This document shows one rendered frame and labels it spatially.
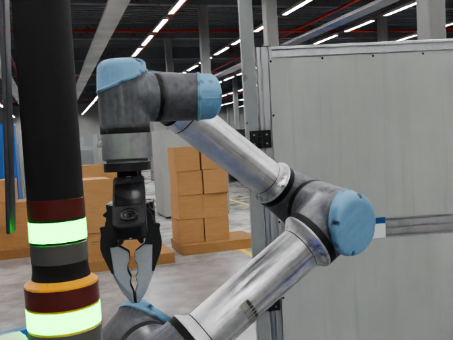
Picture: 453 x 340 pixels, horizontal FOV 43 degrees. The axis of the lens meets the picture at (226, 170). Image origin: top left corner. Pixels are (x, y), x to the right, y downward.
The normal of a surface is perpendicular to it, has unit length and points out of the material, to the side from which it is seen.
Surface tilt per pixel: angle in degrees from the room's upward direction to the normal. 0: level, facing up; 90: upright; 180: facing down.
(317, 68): 91
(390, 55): 90
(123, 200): 33
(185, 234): 90
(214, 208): 90
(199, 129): 115
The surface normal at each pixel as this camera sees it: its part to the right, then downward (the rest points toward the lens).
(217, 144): 0.25, 0.45
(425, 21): -0.95, 0.07
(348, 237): 0.56, 0.10
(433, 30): 0.29, 0.04
